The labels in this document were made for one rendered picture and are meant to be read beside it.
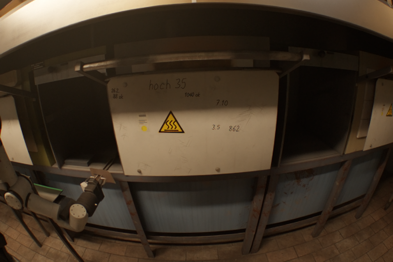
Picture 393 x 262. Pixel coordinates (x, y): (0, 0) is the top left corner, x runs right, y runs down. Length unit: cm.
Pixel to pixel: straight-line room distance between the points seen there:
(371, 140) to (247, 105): 82
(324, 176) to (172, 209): 100
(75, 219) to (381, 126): 153
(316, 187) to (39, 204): 149
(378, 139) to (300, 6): 96
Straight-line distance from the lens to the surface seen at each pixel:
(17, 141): 121
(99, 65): 56
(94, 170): 100
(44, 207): 78
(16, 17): 80
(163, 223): 127
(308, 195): 136
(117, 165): 105
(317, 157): 113
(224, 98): 62
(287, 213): 139
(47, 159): 126
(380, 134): 127
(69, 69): 90
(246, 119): 66
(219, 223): 126
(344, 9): 64
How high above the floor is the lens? 136
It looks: 17 degrees down
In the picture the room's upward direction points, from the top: 3 degrees counter-clockwise
